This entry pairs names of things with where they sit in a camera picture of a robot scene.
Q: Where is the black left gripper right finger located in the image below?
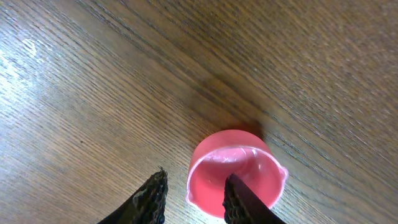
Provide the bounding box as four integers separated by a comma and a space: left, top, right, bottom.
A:
223, 174, 285, 224

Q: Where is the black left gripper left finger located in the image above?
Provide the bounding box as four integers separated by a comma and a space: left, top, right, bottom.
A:
98, 167, 168, 224

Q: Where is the pink measuring scoop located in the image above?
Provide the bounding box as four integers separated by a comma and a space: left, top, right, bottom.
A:
186, 129, 289, 218

